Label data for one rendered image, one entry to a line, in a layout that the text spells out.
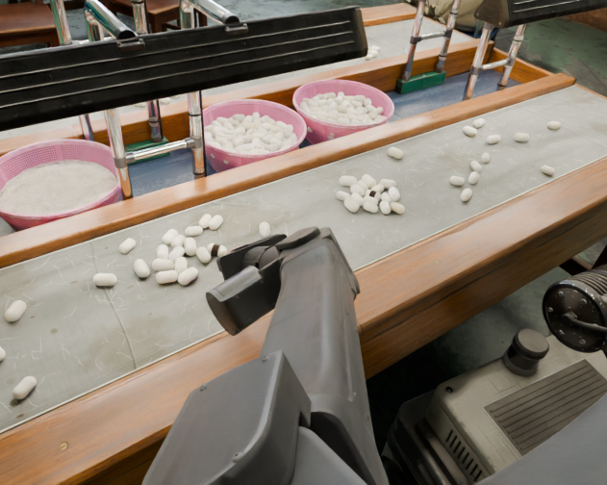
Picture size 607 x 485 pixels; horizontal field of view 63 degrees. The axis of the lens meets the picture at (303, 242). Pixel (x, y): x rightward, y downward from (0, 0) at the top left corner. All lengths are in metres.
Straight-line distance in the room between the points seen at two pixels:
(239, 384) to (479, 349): 1.68
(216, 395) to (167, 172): 1.06
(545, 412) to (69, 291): 0.92
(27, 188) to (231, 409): 1.00
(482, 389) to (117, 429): 0.73
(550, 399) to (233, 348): 0.70
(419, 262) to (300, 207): 0.27
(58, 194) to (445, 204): 0.79
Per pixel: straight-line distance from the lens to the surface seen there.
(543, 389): 1.19
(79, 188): 1.11
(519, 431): 1.11
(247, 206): 1.00
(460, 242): 0.97
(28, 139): 1.24
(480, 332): 1.89
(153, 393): 0.70
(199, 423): 0.17
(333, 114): 1.35
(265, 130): 1.25
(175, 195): 1.00
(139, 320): 0.81
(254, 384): 0.17
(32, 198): 1.11
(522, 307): 2.05
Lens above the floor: 1.35
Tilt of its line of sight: 42 degrees down
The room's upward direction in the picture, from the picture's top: 6 degrees clockwise
